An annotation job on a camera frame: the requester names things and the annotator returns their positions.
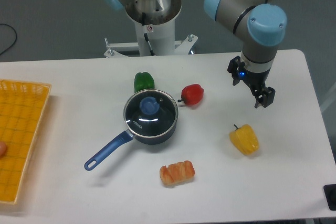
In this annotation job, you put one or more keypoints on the yellow bell pepper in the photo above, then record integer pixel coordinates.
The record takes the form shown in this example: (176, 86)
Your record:
(244, 139)

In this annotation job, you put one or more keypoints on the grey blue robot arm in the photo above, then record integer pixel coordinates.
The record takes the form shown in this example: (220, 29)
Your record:
(260, 25)

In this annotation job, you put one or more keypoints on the peach object in basket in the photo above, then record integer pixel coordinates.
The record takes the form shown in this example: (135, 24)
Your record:
(3, 148)

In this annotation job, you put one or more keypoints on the yellow woven basket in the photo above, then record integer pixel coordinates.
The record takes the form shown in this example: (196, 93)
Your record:
(22, 108)

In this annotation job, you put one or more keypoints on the orange bread pastry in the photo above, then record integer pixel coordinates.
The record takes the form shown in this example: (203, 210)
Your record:
(177, 173)

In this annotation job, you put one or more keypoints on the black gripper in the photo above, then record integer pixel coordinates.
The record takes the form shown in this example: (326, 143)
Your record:
(254, 76)

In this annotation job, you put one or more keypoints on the red bell pepper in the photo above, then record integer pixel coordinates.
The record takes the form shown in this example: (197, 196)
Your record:
(192, 94)

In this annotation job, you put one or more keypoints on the dark blue saucepan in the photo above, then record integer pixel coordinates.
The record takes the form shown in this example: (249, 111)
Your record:
(119, 140)

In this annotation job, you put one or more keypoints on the black device at edge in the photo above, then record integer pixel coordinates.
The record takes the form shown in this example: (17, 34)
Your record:
(330, 194)

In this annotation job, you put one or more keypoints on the green bell pepper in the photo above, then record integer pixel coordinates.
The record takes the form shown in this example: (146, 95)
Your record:
(143, 80)

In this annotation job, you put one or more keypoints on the glass lid blue knob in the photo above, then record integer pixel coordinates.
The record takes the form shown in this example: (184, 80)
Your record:
(151, 113)

